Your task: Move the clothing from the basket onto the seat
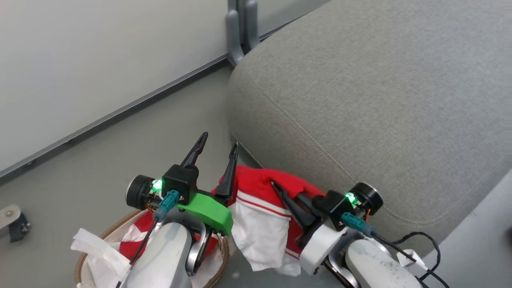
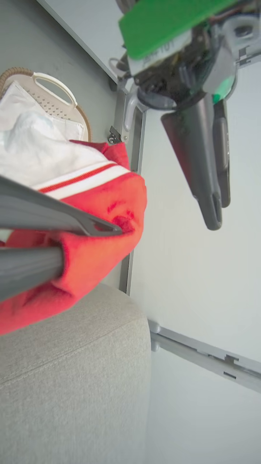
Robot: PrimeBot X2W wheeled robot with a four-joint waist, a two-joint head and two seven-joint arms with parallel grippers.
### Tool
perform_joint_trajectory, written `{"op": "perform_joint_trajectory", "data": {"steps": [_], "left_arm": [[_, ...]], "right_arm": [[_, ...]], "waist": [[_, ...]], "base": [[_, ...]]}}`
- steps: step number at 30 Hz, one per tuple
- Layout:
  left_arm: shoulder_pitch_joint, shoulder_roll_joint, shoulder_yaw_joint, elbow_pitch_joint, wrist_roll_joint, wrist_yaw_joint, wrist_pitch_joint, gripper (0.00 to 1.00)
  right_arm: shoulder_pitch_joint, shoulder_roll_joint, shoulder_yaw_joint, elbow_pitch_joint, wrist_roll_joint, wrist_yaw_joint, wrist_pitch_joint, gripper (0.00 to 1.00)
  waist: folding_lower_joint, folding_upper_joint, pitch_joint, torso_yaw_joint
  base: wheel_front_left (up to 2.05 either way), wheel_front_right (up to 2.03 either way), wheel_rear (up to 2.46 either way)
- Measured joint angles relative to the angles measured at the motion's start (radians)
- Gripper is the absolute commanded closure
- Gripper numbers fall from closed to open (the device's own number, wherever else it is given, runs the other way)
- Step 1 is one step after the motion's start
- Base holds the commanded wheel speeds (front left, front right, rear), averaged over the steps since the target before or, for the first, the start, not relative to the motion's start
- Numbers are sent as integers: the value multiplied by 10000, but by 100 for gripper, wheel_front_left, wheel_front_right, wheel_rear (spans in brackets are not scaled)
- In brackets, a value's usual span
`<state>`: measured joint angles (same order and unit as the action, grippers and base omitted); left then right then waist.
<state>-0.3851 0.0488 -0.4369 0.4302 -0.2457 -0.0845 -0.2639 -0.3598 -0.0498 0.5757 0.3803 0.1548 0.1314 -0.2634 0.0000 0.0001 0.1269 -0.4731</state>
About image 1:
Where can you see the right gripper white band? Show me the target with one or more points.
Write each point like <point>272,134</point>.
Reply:
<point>322,246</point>

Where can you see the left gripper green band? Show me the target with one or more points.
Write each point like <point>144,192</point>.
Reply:
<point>204,210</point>

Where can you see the red and white garment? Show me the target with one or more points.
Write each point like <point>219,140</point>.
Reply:
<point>260,228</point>

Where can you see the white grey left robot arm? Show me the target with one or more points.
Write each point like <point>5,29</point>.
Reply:
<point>166,256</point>

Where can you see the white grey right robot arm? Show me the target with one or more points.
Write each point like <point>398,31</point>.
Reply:
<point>376,268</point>

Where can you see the round wooden-rim laundry basket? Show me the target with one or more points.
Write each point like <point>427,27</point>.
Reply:
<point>224,252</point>

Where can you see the white basket liner cloth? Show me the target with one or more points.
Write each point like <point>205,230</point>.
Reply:
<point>100,256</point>

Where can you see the grey fabric sofa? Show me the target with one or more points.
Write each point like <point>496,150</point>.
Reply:
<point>380,100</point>

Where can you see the dark grey wall baseboard strip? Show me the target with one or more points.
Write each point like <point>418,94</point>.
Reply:
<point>120,110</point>

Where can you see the grey wall bracket post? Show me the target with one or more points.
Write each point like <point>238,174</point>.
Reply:
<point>240,28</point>

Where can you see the metal bracket with black caster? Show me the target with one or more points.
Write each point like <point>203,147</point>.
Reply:
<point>14,222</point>

